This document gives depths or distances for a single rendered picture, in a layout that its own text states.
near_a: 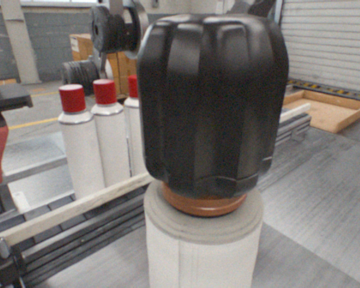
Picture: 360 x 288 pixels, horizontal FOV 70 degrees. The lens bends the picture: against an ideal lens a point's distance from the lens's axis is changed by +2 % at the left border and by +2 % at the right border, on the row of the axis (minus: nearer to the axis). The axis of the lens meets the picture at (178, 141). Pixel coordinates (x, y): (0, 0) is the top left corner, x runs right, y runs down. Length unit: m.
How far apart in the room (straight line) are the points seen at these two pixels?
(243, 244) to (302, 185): 0.49
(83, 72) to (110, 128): 0.95
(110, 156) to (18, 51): 5.30
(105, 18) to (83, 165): 0.57
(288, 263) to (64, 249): 0.33
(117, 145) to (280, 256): 0.30
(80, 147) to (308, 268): 0.36
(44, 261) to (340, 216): 0.52
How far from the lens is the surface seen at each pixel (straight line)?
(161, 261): 0.19
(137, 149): 0.48
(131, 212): 0.49
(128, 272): 0.38
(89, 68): 1.37
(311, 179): 0.69
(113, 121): 0.42
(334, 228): 0.57
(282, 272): 0.40
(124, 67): 3.82
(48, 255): 0.46
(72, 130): 0.40
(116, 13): 0.92
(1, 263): 0.39
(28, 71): 5.76
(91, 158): 0.42
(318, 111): 1.16
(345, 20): 4.74
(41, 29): 5.78
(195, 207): 0.16
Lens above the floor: 1.18
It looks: 26 degrees down
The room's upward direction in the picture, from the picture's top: straight up
